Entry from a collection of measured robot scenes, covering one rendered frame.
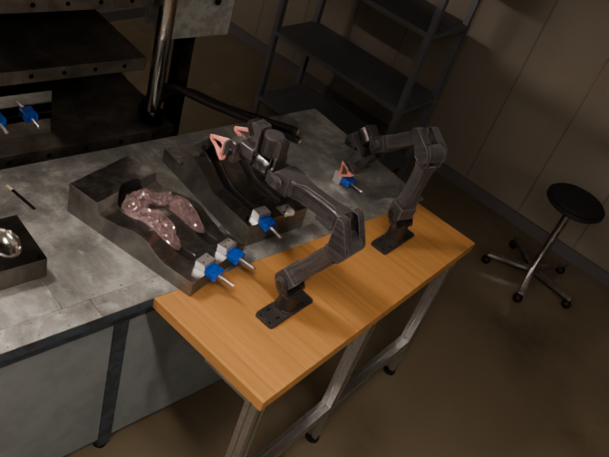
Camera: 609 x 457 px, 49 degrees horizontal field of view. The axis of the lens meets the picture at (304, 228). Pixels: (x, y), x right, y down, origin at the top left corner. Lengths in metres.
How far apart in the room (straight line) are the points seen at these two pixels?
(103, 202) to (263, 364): 0.69
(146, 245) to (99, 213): 0.19
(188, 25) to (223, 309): 1.23
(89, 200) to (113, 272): 0.24
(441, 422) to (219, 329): 1.41
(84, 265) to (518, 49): 2.96
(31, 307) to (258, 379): 0.64
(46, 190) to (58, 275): 0.38
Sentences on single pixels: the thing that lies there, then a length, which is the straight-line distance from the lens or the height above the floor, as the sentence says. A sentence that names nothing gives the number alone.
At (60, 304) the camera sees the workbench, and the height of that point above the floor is 0.80.
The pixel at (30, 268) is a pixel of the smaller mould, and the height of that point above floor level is 0.85.
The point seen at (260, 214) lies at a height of 0.92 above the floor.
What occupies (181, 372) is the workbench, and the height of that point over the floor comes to 0.25.
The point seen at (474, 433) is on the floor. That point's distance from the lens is 3.14.
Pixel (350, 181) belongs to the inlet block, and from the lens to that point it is 2.62.
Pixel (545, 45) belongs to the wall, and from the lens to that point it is 4.19.
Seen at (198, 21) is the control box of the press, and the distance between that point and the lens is 2.79.
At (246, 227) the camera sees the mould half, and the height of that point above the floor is 0.88.
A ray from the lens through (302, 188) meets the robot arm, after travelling 1.80.
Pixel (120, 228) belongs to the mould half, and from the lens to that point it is 2.09.
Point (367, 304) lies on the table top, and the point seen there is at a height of 0.80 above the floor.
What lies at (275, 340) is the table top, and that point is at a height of 0.80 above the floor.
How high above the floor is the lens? 2.24
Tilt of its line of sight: 37 degrees down
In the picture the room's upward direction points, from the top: 20 degrees clockwise
